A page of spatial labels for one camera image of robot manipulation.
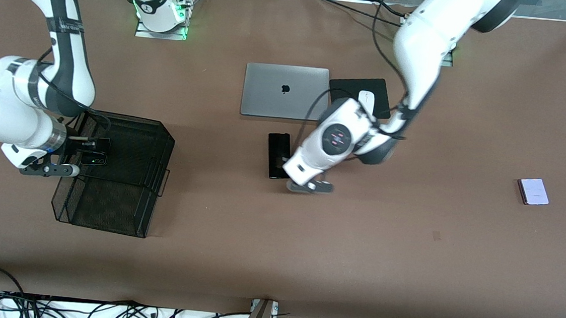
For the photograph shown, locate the small black phone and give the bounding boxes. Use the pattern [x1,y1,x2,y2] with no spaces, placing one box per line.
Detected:
[80,136,112,167]

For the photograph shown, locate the long black phone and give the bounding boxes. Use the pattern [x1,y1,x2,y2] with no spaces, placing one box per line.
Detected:
[265,132,294,181]

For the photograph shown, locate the lavender folding phone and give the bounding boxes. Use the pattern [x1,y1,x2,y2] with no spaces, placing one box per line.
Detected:
[516,177,551,207]

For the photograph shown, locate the black mesh desk organizer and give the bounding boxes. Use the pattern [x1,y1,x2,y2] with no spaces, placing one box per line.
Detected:
[49,106,178,240]

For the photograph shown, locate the grey closed laptop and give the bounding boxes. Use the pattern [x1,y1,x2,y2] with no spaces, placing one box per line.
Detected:
[240,62,332,122]

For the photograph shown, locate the black mouse pad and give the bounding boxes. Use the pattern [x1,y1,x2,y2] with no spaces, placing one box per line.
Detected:
[327,74,394,120]

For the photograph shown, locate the white computer mouse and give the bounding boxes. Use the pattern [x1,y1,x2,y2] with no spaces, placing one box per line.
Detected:
[357,90,376,114]

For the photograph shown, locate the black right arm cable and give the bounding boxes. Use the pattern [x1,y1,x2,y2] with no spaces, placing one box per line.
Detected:
[33,46,117,133]

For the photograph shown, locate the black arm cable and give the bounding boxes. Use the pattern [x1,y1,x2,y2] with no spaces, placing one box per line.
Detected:
[305,0,419,142]
[33,46,117,133]

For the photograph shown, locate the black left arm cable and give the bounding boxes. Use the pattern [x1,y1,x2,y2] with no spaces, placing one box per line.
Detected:
[305,0,419,142]

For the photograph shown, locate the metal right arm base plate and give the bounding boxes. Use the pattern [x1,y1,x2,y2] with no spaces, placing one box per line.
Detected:
[135,16,189,42]

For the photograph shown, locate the thin black power cable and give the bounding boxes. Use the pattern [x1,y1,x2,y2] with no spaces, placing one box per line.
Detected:
[316,0,412,28]

